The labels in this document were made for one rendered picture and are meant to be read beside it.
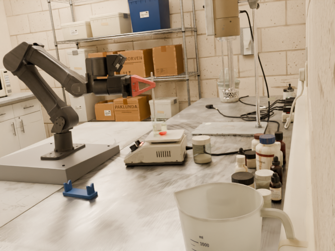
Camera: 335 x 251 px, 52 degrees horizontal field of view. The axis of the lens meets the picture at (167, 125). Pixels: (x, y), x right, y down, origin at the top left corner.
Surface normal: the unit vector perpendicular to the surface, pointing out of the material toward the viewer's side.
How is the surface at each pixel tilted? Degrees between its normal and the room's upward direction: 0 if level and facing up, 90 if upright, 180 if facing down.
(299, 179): 0
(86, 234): 0
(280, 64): 90
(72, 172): 90
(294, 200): 0
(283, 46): 90
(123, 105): 89
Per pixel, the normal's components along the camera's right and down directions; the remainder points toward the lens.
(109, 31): -0.37, 0.29
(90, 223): -0.10, -0.97
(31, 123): 0.93, 0.00
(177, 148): -0.17, 0.24
